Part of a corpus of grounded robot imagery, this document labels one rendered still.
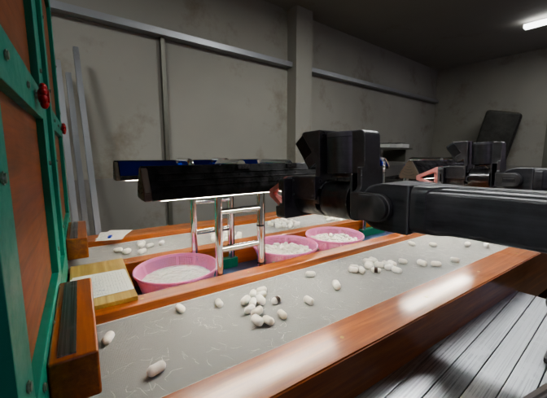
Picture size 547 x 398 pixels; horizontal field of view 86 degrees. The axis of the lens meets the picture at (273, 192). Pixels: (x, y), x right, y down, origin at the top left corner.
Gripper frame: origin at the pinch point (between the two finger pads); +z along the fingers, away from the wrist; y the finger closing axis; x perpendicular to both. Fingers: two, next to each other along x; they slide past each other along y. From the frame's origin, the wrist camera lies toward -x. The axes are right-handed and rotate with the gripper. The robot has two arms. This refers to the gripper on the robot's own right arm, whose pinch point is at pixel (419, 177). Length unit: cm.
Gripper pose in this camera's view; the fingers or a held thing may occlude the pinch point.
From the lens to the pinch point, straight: 105.5
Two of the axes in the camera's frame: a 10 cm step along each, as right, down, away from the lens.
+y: -7.8, 0.8, -6.2
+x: 0.3, 10.0, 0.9
